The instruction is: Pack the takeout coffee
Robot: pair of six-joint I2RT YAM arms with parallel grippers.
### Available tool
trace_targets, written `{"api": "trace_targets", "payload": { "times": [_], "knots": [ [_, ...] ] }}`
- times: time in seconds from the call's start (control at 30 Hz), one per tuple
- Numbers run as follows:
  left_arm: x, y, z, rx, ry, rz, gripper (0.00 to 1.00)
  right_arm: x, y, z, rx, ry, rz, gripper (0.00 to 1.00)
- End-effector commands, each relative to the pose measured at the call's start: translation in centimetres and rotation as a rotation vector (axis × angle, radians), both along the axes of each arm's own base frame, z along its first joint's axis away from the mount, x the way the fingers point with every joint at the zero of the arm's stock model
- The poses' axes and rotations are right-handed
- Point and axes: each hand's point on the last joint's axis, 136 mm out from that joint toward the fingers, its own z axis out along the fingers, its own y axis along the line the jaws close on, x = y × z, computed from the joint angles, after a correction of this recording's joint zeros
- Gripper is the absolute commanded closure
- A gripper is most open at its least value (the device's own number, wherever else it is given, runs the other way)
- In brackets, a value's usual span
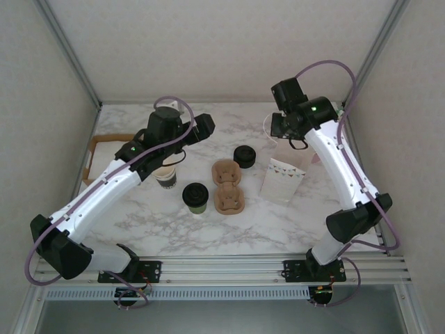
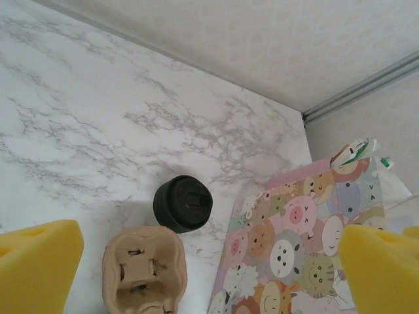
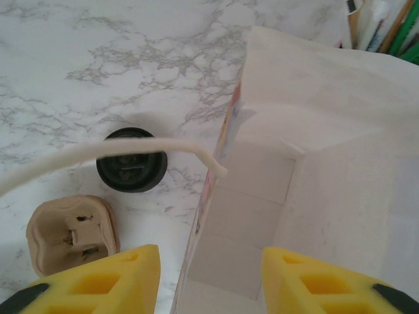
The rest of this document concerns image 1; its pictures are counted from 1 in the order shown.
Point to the aluminium mounting rail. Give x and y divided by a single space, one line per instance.
222 269

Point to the aluminium frame leg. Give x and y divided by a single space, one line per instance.
26 313
415 313

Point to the stack of paper cups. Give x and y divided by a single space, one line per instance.
167 181

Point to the patterned white paper bag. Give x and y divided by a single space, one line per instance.
278 184

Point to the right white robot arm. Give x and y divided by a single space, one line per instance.
340 167

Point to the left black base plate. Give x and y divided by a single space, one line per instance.
153 269

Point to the brown pulp cup carrier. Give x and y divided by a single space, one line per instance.
227 205

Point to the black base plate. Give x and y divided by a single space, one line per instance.
153 269
293 271

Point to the brown cardboard napkin box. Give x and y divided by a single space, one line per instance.
88 174

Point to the green paper coffee cup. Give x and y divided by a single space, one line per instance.
198 209

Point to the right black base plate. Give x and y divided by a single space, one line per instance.
293 271

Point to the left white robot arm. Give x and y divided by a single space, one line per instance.
104 188

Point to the white napkin stack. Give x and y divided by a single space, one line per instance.
102 153

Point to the black plastic cup lid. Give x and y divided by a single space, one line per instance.
195 194

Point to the stack of black lids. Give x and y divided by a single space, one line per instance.
244 154

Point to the aluminium side rail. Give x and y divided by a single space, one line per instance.
95 120
355 146

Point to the aluminium upright frame post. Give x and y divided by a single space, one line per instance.
69 52
377 52

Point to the small black circuit board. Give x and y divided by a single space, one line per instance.
321 295
130 294

